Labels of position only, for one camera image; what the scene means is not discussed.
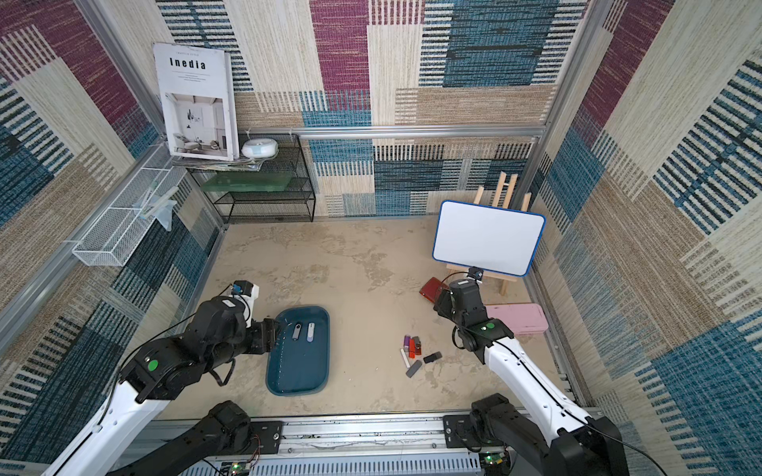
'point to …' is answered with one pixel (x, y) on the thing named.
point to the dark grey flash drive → (413, 368)
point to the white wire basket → (114, 236)
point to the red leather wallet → (432, 288)
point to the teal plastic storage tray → (299, 362)
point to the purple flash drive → (406, 342)
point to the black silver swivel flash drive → (297, 331)
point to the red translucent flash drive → (412, 348)
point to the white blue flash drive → (311, 332)
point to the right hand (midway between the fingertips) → (450, 293)
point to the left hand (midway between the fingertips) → (272, 323)
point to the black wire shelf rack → (281, 191)
